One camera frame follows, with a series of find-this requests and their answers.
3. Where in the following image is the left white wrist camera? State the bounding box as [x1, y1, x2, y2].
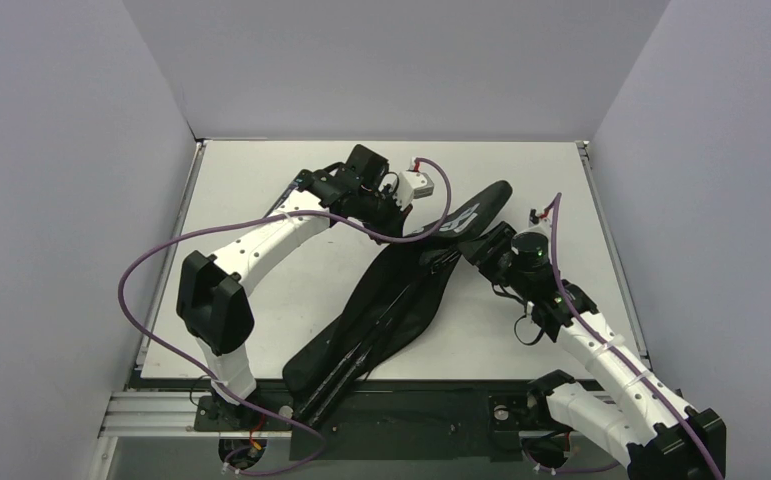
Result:
[394, 170, 435, 209]

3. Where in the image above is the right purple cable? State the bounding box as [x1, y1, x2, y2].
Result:
[533, 193, 724, 480]

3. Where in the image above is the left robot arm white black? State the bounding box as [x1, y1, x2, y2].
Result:
[176, 144, 434, 430]

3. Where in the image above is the black shuttlecock tube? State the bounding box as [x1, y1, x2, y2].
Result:
[264, 169, 311, 218]

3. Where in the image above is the purple cable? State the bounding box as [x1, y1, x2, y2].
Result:
[533, 193, 724, 480]
[117, 157, 454, 477]

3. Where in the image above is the black racket bag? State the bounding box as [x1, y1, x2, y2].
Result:
[282, 180, 513, 402]

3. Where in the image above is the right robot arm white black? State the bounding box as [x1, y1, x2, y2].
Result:
[459, 220, 727, 479]

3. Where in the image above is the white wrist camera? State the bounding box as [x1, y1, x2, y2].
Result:
[527, 210, 552, 237]
[394, 170, 435, 209]

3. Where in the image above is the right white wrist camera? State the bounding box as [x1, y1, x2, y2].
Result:
[527, 210, 552, 237]

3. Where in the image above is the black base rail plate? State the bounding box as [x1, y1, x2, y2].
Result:
[192, 378, 625, 465]

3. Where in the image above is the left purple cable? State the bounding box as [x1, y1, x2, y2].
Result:
[117, 157, 454, 477]

